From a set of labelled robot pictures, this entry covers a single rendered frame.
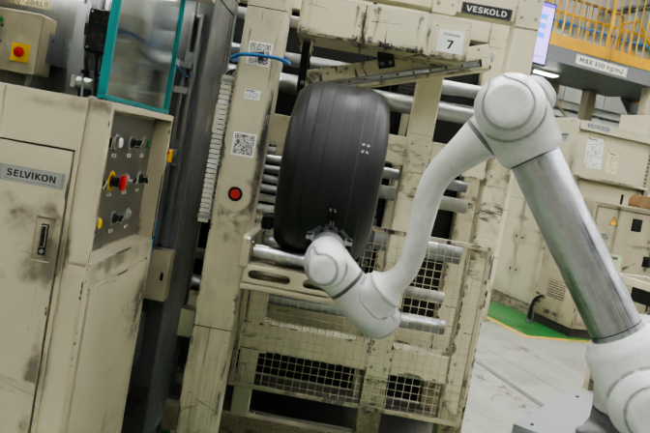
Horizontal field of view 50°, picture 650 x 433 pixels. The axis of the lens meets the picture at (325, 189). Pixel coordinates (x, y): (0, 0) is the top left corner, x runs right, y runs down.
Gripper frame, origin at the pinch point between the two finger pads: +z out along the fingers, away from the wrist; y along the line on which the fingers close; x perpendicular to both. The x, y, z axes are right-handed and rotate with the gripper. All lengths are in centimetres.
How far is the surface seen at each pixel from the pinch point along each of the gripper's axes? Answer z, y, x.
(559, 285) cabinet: 430, -217, 123
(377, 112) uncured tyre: 15.0, -7.7, -34.1
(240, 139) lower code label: 23.6, 33.3, -17.6
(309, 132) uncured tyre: 6.2, 11.1, -25.5
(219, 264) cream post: 18.0, 33.3, 22.5
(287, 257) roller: 11.3, 11.6, 14.3
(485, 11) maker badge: 89, -45, -75
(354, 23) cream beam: 56, 4, -60
